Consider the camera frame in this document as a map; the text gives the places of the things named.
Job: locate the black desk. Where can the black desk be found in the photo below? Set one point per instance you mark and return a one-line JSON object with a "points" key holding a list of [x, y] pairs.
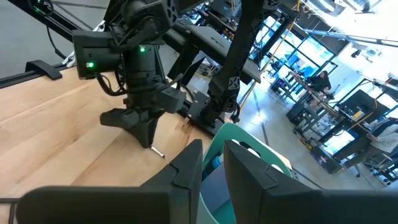
{"points": [[214, 40]]}

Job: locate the person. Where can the person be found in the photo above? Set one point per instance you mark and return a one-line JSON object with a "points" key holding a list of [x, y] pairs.
{"points": [[321, 82], [385, 138]]}

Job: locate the black paintbrush silver ferrule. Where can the black paintbrush silver ferrule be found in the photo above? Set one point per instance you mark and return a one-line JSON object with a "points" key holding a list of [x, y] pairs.
{"points": [[157, 152]]}

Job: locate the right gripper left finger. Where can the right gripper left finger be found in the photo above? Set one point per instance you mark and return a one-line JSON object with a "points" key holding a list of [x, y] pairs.
{"points": [[140, 205]]}

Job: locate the large violet-blue paint bottle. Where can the large violet-blue paint bottle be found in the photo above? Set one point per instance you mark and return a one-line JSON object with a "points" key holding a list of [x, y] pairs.
{"points": [[216, 189]]}

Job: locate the cluttered workbench row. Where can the cluttered workbench row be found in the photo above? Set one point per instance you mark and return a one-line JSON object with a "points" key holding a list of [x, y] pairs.
{"points": [[342, 124]]}

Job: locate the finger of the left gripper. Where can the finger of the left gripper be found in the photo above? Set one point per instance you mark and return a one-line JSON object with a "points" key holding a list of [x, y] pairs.
{"points": [[124, 119], [154, 124]]}

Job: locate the teal plastic bin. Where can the teal plastic bin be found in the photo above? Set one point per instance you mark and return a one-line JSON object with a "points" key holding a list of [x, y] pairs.
{"points": [[217, 138]]}

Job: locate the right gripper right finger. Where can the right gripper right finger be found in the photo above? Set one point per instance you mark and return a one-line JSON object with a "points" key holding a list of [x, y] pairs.
{"points": [[295, 205]]}

